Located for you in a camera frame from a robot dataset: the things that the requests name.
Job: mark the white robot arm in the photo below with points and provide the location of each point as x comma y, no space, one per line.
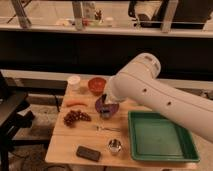
137,81

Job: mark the green plastic tray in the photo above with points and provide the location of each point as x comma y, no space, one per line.
154,138

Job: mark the bunch of red grapes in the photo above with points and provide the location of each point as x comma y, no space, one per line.
73,116

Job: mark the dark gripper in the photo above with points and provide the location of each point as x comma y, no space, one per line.
105,111

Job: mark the black rectangular sponge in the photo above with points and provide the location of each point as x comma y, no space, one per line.
88,153

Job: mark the red bowl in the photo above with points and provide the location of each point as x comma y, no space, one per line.
96,85

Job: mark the purple bowl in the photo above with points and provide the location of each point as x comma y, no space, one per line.
113,107

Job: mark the black chair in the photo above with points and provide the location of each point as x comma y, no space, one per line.
10,120

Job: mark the small metal cup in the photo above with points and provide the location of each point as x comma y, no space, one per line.
114,146

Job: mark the metal fork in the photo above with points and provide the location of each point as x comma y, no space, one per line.
106,128

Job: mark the orange carrot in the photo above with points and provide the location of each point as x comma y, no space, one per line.
75,103

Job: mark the white plastic cup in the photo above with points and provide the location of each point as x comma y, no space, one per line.
74,82

